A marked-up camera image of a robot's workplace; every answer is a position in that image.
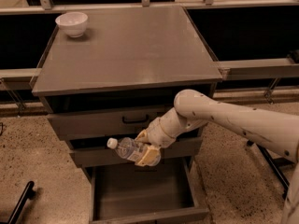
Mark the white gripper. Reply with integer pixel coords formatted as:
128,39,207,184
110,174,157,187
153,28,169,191
135,108,184,167

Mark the clear blue-label plastic bottle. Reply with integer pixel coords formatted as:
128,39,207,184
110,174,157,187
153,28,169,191
107,137,146,162

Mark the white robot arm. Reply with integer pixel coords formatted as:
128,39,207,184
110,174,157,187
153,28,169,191
136,90,299,163

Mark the top grey drawer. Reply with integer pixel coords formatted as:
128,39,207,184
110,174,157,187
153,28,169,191
48,105,172,141

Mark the bottom grey open drawer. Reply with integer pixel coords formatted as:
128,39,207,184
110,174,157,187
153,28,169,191
89,158,208,224

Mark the grey drawer cabinet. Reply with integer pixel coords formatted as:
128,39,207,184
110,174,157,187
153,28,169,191
31,5,222,224

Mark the black base leg left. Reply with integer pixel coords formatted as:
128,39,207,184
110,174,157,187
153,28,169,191
6,181,36,224

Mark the black base leg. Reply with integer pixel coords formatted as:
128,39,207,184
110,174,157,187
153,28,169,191
6,181,36,224
256,145,292,199

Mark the black base leg right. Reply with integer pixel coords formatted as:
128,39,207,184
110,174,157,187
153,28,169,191
256,145,292,199

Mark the white ceramic bowl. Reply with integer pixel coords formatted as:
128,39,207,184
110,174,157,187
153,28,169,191
55,12,88,37

